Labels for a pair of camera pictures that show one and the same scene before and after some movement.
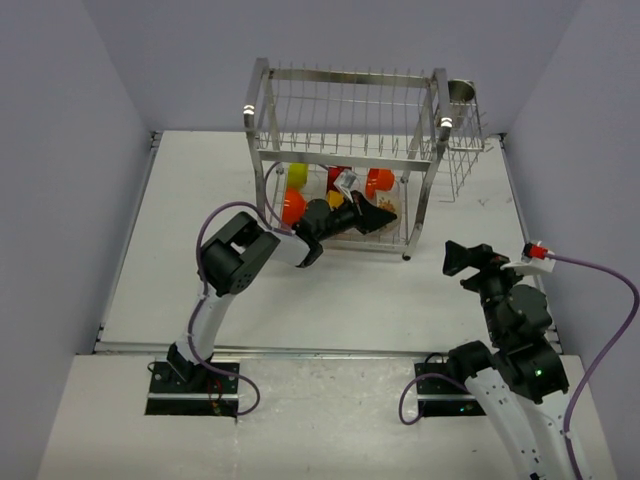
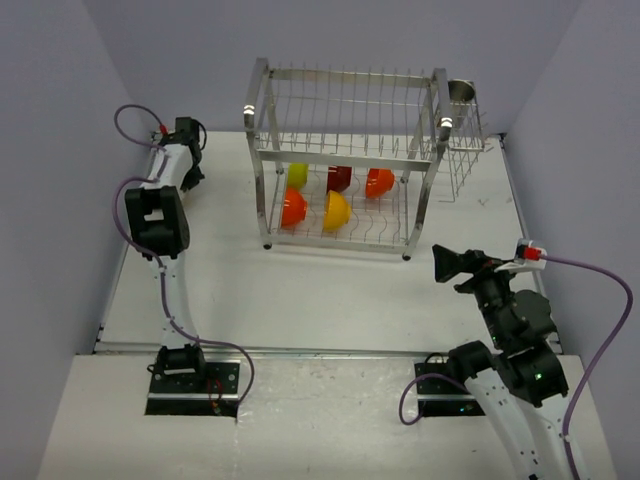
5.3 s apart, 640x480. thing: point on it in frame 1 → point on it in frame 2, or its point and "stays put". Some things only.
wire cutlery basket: [465, 143] stays put
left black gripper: [367, 218] → [191, 181]
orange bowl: [294, 205] stays put
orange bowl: [378, 179] stays put
